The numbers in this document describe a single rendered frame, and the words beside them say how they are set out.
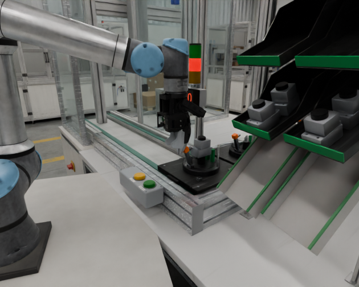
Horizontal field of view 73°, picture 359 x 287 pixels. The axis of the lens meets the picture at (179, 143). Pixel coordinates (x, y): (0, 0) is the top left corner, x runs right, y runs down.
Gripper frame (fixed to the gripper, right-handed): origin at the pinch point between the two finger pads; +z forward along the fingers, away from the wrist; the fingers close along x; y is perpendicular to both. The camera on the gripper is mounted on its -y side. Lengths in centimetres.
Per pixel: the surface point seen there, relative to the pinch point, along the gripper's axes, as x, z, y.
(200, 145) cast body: 1.7, -0.8, -7.2
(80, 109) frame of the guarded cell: -81, -2, 11
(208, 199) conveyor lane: 16.4, 10.2, 1.8
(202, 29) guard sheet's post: -17.4, -40.6, -23.1
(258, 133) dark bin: 29.7, -13.6, -0.3
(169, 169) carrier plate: -5.6, 9.3, 1.2
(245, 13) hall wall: -809, -220, -989
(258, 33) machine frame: -61, -46, -116
